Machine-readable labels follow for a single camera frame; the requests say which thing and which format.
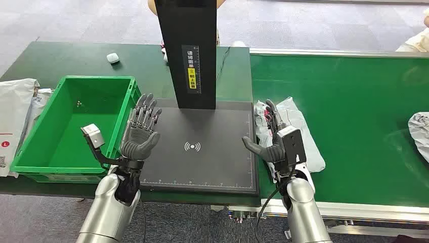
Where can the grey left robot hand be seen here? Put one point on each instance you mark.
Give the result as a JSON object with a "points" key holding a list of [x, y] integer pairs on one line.
{"points": [[139, 142]]}

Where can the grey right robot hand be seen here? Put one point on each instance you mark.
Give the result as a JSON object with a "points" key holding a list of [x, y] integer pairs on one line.
{"points": [[269, 152]]}

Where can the grey package red print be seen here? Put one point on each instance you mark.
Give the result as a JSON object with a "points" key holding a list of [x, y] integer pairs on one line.
{"points": [[308, 147], [420, 132]]}

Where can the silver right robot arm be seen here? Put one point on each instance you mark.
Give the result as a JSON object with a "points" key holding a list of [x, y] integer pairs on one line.
{"points": [[303, 211]]}

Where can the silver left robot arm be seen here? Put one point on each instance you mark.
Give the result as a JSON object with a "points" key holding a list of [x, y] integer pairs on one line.
{"points": [[105, 214]]}

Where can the black weighing platform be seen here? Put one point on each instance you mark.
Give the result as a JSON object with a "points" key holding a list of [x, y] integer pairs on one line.
{"points": [[201, 161]]}

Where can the green plastic basket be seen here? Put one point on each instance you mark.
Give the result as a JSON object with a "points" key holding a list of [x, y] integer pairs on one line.
{"points": [[67, 141]]}

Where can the grey flat package red print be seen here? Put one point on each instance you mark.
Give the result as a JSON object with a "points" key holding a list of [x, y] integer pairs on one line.
{"points": [[420, 132]]}

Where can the conveyor terminal block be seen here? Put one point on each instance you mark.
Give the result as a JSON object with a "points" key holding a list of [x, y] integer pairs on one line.
{"points": [[244, 216]]}

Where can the small beads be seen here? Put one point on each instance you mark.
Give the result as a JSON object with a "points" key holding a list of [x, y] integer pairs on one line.
{"points": [[79, 103]]}

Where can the yellow column label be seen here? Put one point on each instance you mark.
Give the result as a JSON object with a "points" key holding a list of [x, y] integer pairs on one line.
{"points": [[192, 78]]}

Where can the grey metal clamp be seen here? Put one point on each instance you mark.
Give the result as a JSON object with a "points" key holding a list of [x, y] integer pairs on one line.
{"points": [[287, 234]]}

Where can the white earbud case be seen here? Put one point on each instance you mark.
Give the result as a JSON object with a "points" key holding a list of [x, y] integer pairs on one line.
{"points": [[113, 58]]}

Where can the grey mailer bag with label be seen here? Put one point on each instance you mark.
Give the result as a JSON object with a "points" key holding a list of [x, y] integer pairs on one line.
{"points": [[38, 102]]}

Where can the dark green table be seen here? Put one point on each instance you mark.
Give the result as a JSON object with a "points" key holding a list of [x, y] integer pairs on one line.
{"points": [[67, 57]]}

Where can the small white rounded object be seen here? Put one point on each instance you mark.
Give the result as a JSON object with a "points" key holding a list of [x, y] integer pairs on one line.
{"points": [[238, 43]]}

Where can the black scanner column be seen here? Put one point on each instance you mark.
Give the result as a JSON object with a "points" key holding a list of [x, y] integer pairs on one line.
{"points": [[187, 30]]}

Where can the white plastic mailer bag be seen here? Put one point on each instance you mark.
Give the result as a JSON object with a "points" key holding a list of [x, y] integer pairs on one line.
{"points": [[13, 114]]}

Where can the person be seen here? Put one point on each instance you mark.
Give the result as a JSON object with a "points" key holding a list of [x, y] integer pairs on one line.
{"points": [[417, 42], [152, 6]]}

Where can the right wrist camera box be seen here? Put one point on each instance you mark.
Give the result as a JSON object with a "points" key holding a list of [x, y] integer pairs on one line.
{"points": [[293, 144]]}

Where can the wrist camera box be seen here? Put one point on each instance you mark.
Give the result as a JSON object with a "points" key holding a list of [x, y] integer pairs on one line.
{"points": [[93, 135], [293, 144]]}

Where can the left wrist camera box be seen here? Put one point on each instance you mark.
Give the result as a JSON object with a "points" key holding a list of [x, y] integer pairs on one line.
{"points": [[93, 135]]}

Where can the aluminium conveyor frame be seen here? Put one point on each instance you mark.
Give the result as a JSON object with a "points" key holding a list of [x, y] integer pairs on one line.
{"points": [[368, 212]]}

